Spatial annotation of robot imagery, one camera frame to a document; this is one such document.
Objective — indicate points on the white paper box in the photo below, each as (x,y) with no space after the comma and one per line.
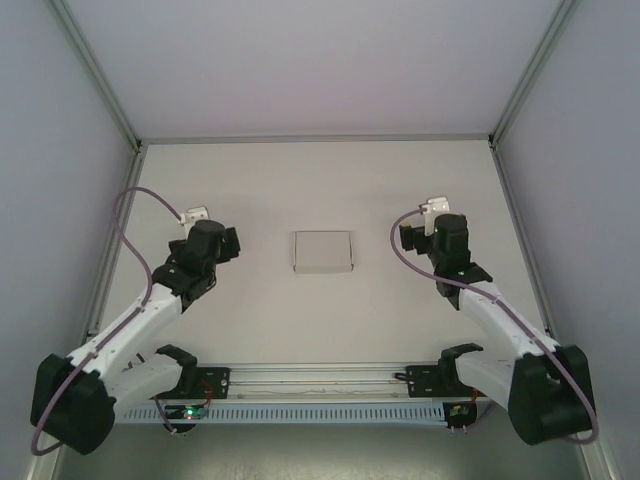
(322,251)

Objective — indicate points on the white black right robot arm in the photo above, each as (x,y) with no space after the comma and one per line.
(500,315)

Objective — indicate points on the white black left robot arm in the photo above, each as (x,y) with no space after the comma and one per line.
(125,320)

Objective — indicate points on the circuit board with green LED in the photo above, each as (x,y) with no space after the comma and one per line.
(189,413)

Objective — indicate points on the small circuit board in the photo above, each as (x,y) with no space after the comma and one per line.
(459,412)

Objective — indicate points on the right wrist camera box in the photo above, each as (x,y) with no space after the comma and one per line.
(436,205)

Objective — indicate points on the aluminium frame side bar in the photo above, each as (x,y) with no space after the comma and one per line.
(520,225)
(120,220)

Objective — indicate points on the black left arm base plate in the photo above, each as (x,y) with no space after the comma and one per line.
(215,382)

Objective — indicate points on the aluminium frame crossbar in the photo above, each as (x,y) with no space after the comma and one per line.
(315,137)

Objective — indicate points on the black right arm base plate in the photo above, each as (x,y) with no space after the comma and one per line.
(425,382)

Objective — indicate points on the aluminium mounting rail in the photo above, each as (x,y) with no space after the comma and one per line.
(310,376)

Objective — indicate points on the aluminium frame post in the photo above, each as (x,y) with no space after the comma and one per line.
(532,75)
(95,75)

